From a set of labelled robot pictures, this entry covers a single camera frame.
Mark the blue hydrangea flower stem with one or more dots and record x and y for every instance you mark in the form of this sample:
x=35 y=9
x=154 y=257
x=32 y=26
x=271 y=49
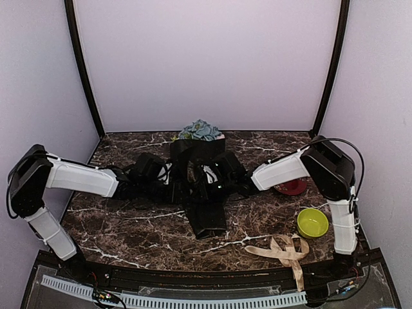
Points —
x=200 y=130

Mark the lime green bowl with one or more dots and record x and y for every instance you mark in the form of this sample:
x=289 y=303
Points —
x=312 y=223

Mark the left black frame post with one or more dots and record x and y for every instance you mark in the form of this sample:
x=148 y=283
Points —
x=69 y=6

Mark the black wrapping paper sheet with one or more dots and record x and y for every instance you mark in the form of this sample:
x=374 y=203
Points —
x=188 y=157

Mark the grey slotted cable duct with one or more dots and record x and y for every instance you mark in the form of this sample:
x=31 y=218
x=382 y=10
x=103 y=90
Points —
x=173 y=298

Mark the black frame post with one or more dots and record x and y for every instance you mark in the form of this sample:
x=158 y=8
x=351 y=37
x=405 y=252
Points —
x=69 y=6
x=333 y=67

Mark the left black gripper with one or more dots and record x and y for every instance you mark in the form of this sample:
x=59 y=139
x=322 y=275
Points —
x=174 y=197

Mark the right black frame post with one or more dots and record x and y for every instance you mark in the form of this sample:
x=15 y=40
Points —
x=333 y=67

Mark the black front table rail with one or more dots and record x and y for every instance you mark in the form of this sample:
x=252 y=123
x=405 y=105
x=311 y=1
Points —
x=133 y=278

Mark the red floral plate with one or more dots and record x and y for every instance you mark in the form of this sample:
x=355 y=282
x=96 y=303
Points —
x=292 y=188

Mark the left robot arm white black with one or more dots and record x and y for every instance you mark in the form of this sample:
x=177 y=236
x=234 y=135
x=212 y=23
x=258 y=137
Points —
x=123 y=233

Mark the beige satin ribbon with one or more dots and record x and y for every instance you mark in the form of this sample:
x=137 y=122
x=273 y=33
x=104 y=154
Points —
x=294 y=249

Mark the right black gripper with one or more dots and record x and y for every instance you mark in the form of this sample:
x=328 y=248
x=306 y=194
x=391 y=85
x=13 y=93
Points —
x=206 y=197

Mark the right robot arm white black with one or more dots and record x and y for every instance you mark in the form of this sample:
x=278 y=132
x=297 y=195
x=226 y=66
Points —
x=331 y=170

